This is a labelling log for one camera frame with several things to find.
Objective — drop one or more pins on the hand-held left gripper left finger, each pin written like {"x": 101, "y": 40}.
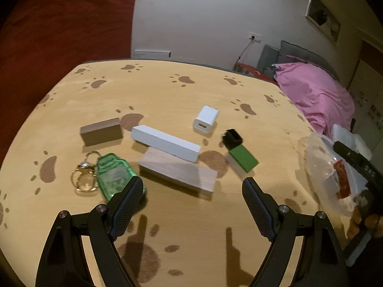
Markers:
{"x": 128, "y": 203}

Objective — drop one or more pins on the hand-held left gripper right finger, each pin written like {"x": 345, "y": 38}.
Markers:
{"x": 254, "y": 203}

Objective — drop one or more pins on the clear plastic bowl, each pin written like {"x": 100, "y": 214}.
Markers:
{"x": 317, "y": 161}

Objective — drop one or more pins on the green and white block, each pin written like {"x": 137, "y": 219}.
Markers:
{"x": 242, "y": 157}

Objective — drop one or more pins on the long pale wooden block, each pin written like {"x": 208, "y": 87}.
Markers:
{"x": 179, "y": 172}

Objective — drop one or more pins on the black ribbed plastic cap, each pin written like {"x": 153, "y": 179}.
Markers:
{"x": 232, "y": 137}

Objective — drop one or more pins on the long white block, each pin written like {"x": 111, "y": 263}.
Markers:
{"x": 164, "y": 143}

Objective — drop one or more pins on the dark brown wooden block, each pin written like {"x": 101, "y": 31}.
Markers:
{"x": 101, "y": 133}

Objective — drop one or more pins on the white usb charger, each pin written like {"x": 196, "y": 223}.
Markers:
{"x": 206, "y": 119}

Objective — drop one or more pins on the person's right hand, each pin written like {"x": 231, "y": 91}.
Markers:
{"x": 371, "y": 221}

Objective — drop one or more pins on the red snack packet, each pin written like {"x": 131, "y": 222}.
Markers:
{"x": 342, "y": 179}

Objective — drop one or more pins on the pink duvet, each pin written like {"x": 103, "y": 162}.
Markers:
{"x": 314, "y": 95}

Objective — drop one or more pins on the beige wardrobe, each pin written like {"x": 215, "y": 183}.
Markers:
{"x": 368, "y": 80}

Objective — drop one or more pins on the grey pillow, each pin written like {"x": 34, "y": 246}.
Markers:
{"x": 305, "y": 52}

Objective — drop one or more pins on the paw print table mat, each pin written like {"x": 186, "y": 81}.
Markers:
{"x": 179, "y": 95}

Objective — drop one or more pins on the grey headboard panel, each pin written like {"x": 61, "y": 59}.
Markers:
{"x": 267, "y": 58}

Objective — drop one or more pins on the red quilted blanket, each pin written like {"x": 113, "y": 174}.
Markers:
{"x": 59, "y": 50}

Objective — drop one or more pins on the framed wall picture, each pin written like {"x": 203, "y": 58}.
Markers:
{"x": 323, "y": 16}

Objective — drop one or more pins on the white wall socket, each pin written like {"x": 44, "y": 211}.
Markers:
{"x": 255, "y": 36}

